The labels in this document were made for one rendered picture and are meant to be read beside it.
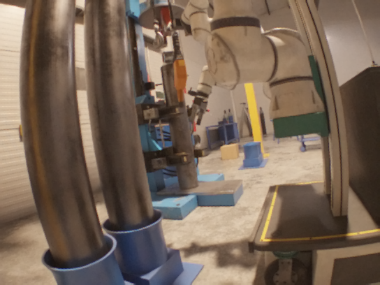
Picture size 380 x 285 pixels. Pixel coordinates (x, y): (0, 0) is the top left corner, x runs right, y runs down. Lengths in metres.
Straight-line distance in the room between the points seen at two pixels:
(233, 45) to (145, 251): 0.83
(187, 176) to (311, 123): 1.73
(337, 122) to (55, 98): 0.94
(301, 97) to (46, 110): 0.75
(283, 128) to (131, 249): 0.74
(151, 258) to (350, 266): 0.78
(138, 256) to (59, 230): 0.39
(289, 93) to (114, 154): 0.66
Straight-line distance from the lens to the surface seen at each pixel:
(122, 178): 0.88
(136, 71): 2.43
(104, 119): 0.88
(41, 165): 0.69
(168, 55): 2.37
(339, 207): 0.90
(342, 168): 0.85
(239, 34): 0.60
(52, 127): 0.68
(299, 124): 0.65
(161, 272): 1.03
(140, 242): 0.94
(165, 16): 2.39
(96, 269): 0.75
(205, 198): 2.09
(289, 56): 0.68
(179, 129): 2.17
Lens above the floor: 0.72
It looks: 2 degrees down
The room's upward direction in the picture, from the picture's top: 9 degrees counter-clockwise
